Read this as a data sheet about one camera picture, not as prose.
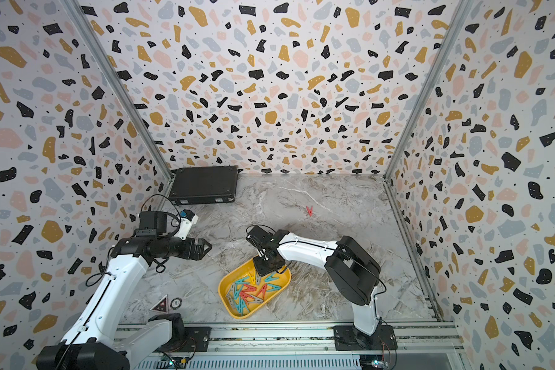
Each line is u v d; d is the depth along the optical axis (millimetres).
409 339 761
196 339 738
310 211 1071
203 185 1134
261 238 702
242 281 855
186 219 704
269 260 637
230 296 815
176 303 815
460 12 718
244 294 821
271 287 847
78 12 694
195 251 702
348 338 744
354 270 485
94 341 385
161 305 809
